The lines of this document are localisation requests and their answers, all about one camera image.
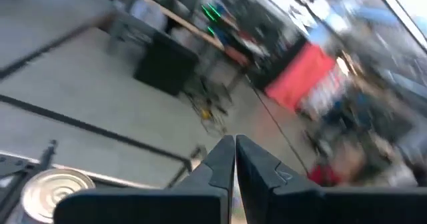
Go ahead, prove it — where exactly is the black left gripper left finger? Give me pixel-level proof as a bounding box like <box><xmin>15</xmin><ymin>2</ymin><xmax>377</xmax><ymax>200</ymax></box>
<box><xmin>52</xmin><ymin>134</ymin><xmax>236</xmax><ymax>224</ymax></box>

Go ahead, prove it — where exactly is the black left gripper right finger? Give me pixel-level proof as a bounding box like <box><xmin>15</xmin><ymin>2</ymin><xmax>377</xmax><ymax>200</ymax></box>
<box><xmin>235</xmin><ymin>134</ymin><xmax>427</xmax><ymax>224</ymax></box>

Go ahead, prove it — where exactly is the gold lid blue label can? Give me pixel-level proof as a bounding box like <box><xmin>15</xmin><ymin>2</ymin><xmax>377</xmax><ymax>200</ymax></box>
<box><xmin>20</xmin><ymin>168</ymin><xmax>97</xmax><ymax>224</ymax></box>

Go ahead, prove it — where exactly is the orange cloth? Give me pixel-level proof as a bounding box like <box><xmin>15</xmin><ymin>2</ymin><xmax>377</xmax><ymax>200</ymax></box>
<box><xmin>265</xmin><ymin>42</ymin><xmax>336</xmax><ymax>113</ymax></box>

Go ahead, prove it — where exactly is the black cabinet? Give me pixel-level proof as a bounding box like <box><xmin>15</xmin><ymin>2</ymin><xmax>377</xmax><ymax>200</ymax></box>
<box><xmin>133</xmin><ymin>30</ymin><xmax>201</xmax><ymax>97</ymax></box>

